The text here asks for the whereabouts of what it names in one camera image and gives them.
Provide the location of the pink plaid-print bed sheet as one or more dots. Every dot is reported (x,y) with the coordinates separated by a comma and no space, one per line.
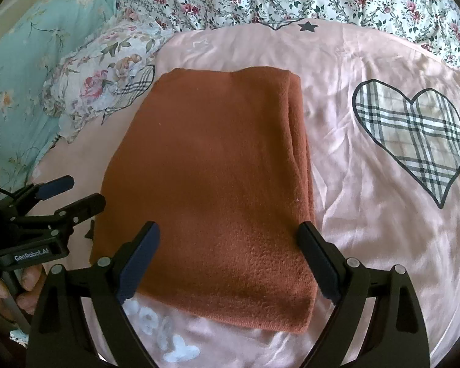
(368,218)

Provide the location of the person's left hand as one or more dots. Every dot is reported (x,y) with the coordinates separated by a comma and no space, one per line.
(28,283)

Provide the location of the teal floral bed sheet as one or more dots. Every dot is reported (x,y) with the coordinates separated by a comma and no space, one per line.
(42,38)

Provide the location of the rust orange knit garment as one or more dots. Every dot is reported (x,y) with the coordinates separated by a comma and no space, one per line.
(214,184)

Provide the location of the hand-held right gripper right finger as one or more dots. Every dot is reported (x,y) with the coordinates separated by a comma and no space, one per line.
(319,262)

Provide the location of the ruffled floral pillow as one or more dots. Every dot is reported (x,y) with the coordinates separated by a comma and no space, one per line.
(99,73)

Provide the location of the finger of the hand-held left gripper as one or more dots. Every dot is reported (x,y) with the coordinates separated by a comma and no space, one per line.
(55,186)
(82,207)

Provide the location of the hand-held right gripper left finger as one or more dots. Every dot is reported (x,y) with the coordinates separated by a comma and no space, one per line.
(138,266)

